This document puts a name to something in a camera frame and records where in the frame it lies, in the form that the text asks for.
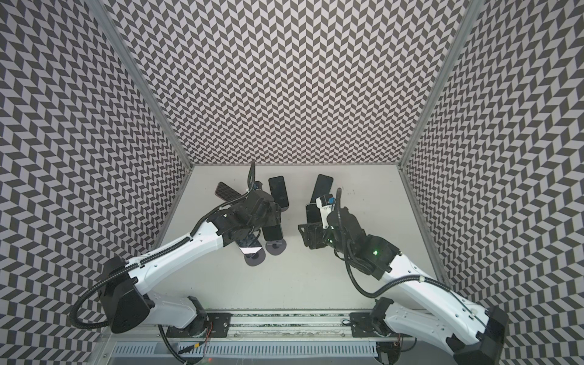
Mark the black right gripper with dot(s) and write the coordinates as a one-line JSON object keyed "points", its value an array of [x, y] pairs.
{"points": [[311, 228]]}

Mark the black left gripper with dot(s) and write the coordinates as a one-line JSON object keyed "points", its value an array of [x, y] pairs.
{"points": [[274, 215]]}

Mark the black phone stand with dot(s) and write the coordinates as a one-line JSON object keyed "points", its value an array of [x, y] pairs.
{"points": [[272, 233]]}

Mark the purple phone stand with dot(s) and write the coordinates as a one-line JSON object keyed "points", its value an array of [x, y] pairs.
{"points": [[250, 245]]}

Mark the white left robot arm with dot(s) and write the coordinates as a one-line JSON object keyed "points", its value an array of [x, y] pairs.
{"points": [[129, 300]]}

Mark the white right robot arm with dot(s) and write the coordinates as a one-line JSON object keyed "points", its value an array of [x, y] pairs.
{"points": [[409, 301]]}

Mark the black phone on black stand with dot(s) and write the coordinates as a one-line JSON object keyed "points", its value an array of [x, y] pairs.
{"points": [[313, 213]]}

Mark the black phone back centre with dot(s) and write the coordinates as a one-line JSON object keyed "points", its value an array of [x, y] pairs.
{"points": [[279, 191]]}

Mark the phone reflecting pattern far left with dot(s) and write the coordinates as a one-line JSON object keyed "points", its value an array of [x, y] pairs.
{"points": [[226, 193]]}

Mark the grey stand front right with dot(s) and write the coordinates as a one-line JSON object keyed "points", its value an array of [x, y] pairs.
{"points": [[276, 247]]}

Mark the grey stand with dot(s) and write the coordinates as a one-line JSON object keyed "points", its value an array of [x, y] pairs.
{"points": [[255, 259], [276, 247]]}

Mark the grey stand front left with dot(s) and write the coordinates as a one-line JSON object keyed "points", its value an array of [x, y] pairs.
{"points": [[255, 259]]}

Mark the black phone back right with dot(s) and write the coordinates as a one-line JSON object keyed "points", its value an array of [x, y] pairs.
{"points": [[322, 187]]}

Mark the white ventilation grille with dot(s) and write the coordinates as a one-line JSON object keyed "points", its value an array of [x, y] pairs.
{"points": [[252, 350]]}

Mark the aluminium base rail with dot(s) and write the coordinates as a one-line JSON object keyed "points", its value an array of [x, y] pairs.
{"points": [[304, 325]]}

